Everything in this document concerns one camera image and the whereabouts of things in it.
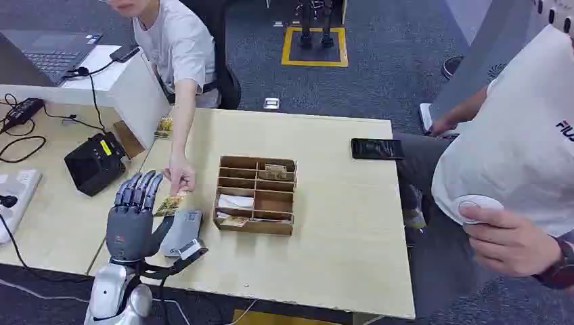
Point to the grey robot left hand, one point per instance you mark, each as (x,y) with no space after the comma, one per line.
(130,228)

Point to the printed yellow card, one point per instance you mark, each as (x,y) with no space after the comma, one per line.
(168,205)

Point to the grey card reader device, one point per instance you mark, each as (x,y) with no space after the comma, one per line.
(181,231)

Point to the black desktop device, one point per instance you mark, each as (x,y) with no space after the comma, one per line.
(94,166)

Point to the seated person's hand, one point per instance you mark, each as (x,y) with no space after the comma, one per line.
(181,175)

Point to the pale printed card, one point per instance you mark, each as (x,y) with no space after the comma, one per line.
(233,220)

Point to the stack of printed cards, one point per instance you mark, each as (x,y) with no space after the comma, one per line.
(164,127)

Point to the white card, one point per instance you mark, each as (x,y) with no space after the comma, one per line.
(234,201)

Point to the white power strip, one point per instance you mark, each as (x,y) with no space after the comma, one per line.
(18,193)

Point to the black plug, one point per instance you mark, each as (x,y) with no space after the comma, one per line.
(7,201)

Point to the white desk partition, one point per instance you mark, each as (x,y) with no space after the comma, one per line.
(134,98)

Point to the wooden compartment box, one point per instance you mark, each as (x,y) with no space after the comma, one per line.
(269,224)

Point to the brown printed card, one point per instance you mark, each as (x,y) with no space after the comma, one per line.
(275,171)

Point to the black power adapter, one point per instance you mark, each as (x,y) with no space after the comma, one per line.
(22,112)

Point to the black office chair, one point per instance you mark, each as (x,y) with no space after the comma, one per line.
(226,85)

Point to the small dark phone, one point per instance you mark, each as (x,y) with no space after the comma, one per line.
(124,52)

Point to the silver floor socket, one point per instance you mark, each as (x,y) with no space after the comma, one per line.
(271,103)

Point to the seated person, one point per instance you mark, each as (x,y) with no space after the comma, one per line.
(179,45)

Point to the grey laptop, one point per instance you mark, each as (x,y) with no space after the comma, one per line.
(49,54)

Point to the yellow floor tape square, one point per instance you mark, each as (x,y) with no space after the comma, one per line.
(287,49)

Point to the black smartphone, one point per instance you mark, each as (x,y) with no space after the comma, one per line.
(376,149)

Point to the black robot legs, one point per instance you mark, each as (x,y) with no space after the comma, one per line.
(316,27)

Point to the white flat device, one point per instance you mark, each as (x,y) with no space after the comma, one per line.
(425,117)

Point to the white handheld controller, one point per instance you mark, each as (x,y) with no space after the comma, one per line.
(477,204)

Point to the dark shoe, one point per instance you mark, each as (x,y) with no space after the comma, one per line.
(452,66)

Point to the person's hand with watch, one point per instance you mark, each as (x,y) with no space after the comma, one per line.
(511,244)

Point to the person in white shirt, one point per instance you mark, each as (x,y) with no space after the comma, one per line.
(515,134)

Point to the dark wristwatch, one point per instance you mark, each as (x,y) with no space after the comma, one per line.
(560,269)

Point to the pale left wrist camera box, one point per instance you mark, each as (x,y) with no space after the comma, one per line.
(192,249)

